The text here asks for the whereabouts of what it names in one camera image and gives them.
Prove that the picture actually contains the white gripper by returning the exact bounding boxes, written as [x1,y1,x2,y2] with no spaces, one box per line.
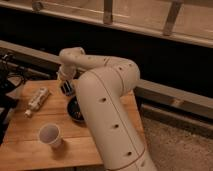
[58,65,76,94]

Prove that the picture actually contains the blue eraser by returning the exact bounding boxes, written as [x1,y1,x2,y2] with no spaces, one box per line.
[64,82,74,96]

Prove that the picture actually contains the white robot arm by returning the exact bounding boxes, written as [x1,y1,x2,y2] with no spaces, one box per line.
[58,47,157,171]

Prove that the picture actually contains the black round bowl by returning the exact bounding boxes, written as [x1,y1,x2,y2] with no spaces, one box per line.
[67,97,84,122]

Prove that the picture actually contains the white plastic bottle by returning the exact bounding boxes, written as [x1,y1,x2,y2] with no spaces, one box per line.
[24,87,50,117]

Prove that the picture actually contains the white paper cup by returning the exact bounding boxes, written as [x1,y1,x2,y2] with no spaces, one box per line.
[38,123,62,148]

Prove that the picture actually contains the wooden table board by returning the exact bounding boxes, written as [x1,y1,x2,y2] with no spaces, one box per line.
[0,78,147,163]

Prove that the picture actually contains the black equipment with cables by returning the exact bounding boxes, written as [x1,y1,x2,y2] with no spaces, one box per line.
[0,54,26,144]

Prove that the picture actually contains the metal window frame rail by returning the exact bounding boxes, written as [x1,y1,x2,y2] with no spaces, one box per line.
[0,0,213,48]

